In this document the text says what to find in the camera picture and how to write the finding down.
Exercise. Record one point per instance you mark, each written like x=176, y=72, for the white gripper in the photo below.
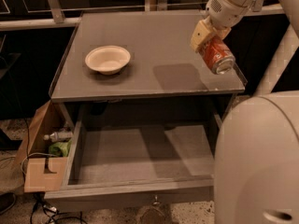
x=224, y=12

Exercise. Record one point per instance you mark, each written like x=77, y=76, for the red coke can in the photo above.
x=217, y=56

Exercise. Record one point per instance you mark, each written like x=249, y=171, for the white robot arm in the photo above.
x=256, y=177

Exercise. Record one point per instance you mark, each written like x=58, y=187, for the open grey top drawer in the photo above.
x=116, y=167

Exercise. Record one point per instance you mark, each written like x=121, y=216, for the metal drawer knob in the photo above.
x=156, y=201

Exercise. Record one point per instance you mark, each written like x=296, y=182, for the grey wooden cabinet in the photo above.
x=162, y=61

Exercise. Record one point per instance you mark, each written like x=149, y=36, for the white paper bowl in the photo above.
x=108, y=60

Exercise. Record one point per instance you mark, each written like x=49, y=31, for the metal window railing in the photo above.
x=19, y=15

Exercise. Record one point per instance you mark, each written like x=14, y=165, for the clear plastic bottle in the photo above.
x=58, y=136

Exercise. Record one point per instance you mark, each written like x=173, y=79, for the green plastic bag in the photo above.
x=60, y=149

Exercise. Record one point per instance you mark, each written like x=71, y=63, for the brown cardboard box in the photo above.
x=43, y=171

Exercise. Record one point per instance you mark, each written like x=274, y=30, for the white diagonal support post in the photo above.
x=283, y=55

